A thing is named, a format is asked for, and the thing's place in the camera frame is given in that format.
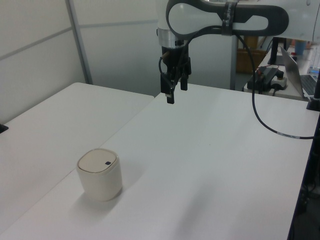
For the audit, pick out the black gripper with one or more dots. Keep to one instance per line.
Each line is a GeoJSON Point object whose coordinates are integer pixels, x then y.
{"type": "Point", "coordinates": [175, 58]}

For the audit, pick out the small white trash can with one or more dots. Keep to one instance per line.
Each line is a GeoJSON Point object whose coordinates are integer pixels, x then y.
{"type": "Point", "coordinates": [101, 181]}

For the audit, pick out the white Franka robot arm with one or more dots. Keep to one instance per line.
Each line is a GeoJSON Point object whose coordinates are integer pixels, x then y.
{"type": "Point", "coordinates": [252, 12]}

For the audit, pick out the cardboard box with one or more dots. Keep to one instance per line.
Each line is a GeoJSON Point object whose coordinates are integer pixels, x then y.
{"type": "Point", "coordinates": [246, 61]}

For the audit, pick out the black power adapter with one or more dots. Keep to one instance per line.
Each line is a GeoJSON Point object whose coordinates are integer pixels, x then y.
{"type": "Point", "coordinates": [265, 77]}

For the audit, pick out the black monitor stand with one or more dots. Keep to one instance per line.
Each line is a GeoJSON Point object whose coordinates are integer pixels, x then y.
{"type": "Point", "coordinates": [274, 51]}

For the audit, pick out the white power strip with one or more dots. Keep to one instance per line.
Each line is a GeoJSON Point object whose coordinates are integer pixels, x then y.
{"type": "Point", "coordinates": [281, 81]}

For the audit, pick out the silver laptop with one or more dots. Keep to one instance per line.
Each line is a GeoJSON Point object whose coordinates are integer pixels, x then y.
{"type": "Point", "coordinates": [292, 71]}

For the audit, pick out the blue cup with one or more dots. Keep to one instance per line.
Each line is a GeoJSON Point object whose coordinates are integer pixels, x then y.
{"type": "Point", "coordinates": [300, 47]}

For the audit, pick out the black clamped pole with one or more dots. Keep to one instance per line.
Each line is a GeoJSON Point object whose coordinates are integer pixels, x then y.
{"type": "Point", "coordinates": [315, 100]}

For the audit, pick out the black table clamp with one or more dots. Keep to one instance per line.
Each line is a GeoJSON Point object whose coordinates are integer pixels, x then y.
{"type": "Point", "coordinates": [3, 128]}

